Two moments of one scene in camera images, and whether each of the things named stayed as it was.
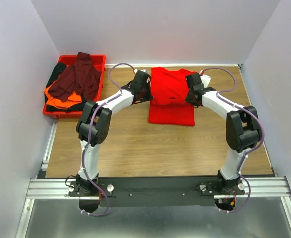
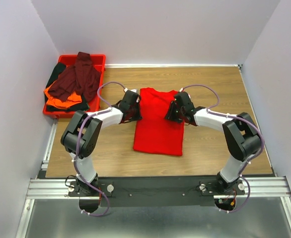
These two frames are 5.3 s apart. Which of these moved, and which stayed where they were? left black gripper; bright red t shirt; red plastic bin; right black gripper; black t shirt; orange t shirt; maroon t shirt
Moved: right black gripper; bright red t shirt; left black gripper
Stayed: red plastic bin; orange t shirt; maroon t shirt; black t shirt
